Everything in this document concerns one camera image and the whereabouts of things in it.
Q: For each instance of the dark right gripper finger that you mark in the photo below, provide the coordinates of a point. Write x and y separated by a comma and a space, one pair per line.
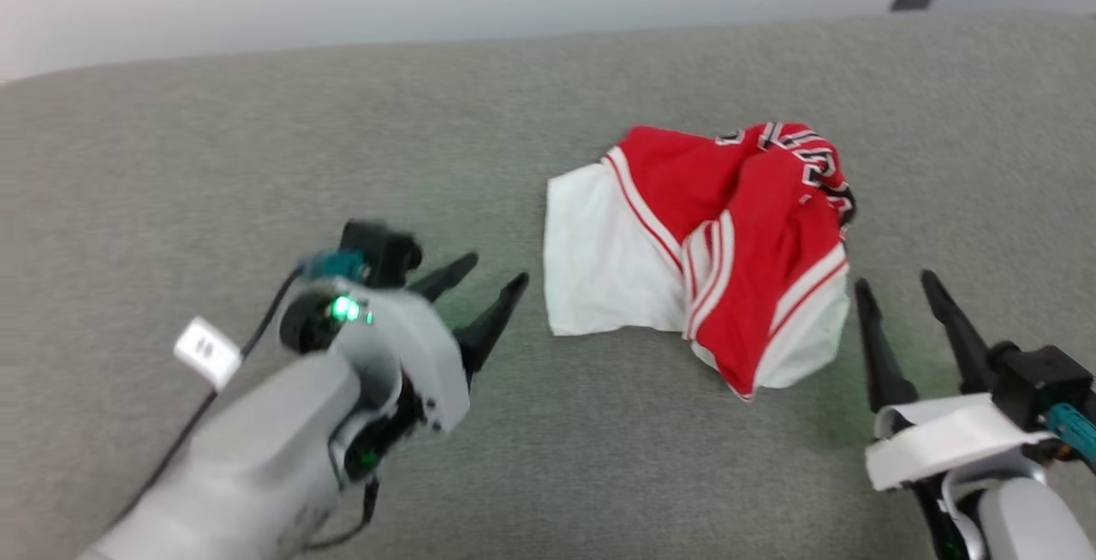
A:
886, 363
967, 346

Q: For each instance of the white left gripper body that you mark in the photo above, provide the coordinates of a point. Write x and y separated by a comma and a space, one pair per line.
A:
402, 337

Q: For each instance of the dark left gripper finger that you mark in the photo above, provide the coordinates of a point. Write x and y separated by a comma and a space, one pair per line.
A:
492, 324
445, 277

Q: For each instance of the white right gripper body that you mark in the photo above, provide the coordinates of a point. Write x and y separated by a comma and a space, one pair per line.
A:
950, 440

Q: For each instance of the red and white jersey garment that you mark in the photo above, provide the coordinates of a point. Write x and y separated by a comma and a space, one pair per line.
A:
753, 286

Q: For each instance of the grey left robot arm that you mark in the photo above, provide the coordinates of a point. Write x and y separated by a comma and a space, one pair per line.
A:
257, 457

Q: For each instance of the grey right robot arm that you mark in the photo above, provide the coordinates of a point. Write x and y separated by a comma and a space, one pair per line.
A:
1027, 517

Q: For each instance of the grey fabric sofa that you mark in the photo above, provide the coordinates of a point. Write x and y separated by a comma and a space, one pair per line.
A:
257, 157

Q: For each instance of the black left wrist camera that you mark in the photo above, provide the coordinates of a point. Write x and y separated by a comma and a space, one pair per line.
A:
381, 252

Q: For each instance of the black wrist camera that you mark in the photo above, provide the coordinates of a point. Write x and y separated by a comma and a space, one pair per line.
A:
381, 252
1040, 380

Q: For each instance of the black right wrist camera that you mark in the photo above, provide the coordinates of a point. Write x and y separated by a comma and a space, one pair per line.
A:
1040, 380

